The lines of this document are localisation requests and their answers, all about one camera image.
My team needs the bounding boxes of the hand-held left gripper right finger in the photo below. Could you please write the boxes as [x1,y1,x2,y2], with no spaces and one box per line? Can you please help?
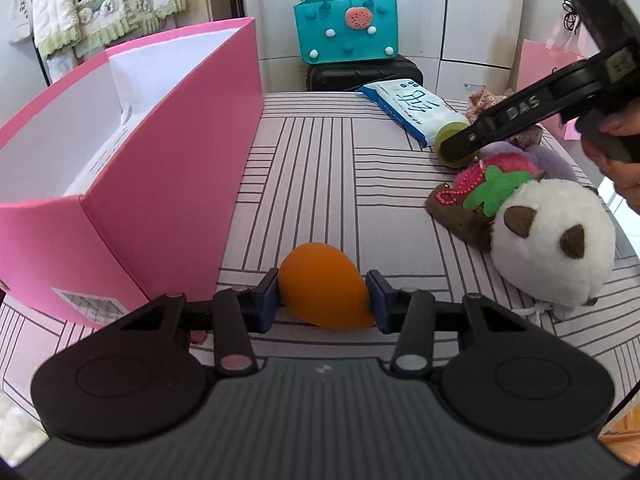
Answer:
[365,270,506,377]

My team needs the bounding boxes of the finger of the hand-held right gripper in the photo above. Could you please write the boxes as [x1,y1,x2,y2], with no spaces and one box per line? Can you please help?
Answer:
[437,57,608,163]

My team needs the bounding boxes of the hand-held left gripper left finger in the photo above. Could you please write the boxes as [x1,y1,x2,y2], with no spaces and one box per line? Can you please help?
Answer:
[120,267,279,377]

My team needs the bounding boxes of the orange makeup sponge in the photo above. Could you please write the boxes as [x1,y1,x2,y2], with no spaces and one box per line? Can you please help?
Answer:
[277,242,376,330]

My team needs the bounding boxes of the purple plush toy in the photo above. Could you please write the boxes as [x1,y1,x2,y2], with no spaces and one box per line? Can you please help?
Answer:
[480,141,581,183]

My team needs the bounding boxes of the green capped tube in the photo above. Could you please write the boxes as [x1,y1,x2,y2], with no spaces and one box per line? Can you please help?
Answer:
[434,122,482,167]

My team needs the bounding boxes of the white panda plush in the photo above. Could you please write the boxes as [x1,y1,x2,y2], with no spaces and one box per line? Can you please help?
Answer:
[489,180,617,307]

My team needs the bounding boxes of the pink cardboard box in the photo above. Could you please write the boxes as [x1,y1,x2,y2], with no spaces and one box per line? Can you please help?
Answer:
[0,16,265,331]

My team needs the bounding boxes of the person's right hand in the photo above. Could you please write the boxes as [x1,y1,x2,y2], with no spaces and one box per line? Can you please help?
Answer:
[582,107,640,201]

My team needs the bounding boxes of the floral fabric scrunchie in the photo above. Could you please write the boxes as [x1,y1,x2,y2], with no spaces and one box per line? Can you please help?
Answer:
[467,89,546,150]

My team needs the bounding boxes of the pink paper bag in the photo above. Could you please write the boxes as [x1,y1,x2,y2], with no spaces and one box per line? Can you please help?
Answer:
[515,12,596,141]

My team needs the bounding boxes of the blue white tissue pack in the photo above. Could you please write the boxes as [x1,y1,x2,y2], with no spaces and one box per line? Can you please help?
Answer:
[357,79,471,149]

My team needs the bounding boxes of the brown plush toy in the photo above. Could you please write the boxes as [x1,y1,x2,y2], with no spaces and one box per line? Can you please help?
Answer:
[425,187,496,251]

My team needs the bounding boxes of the striped bed sheet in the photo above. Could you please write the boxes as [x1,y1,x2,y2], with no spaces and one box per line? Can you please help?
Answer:
[0,91,640,431]

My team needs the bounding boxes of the white wardrobe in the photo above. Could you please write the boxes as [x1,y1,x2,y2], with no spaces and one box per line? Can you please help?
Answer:
[235,0,521,93]

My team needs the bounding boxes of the black suitcase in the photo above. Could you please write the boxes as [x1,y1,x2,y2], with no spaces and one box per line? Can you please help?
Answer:
[306,55,424,93]

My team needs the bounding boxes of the teal felt handbag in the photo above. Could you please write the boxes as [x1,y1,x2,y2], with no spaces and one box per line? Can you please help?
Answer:
[293,0,399,65]

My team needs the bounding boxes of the white tote bag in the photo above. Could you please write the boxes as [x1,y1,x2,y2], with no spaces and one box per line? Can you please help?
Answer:
[7,0,36,45]

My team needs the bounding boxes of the black hair ties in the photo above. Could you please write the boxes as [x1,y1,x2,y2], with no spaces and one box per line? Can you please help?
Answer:
[560,0,581,33]

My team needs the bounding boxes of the pink bead chain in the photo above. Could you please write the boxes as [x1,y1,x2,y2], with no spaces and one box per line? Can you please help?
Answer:
[435,160,488,206]

